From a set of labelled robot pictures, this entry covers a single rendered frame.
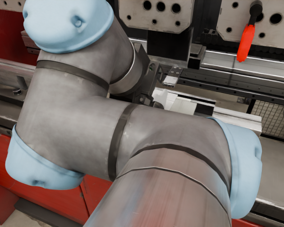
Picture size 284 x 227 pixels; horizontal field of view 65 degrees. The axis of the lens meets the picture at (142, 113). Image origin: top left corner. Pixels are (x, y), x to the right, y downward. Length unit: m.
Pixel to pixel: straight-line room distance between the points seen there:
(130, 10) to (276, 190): 0.51
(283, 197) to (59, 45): 0.55
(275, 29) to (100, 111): 0.35
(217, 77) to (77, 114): 0.67
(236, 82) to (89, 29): 0.67
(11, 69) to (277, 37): 0.77
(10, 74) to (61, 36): 0.70
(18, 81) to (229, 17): 0.69
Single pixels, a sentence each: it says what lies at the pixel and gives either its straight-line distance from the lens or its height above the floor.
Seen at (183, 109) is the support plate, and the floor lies 1.00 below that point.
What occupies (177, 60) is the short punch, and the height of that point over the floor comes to 1.10.
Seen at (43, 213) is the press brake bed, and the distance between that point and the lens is 1.55.
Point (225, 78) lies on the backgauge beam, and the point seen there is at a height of 0.95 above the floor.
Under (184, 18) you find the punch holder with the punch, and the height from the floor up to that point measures 1.21.
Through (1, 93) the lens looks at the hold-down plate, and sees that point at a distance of 0.90.
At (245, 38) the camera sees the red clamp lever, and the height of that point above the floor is 1.20.
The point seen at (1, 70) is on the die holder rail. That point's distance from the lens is 0.92.
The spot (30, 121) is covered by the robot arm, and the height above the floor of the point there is 1.21.
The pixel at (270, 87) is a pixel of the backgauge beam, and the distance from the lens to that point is 0.83.
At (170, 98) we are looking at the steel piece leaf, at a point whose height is 1.00.
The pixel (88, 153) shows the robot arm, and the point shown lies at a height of 1.20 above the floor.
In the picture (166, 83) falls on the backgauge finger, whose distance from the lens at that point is 0.63.
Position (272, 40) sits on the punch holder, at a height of 1.19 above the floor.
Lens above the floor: 1.34
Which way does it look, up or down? 40 degrees down
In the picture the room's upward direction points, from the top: straight up
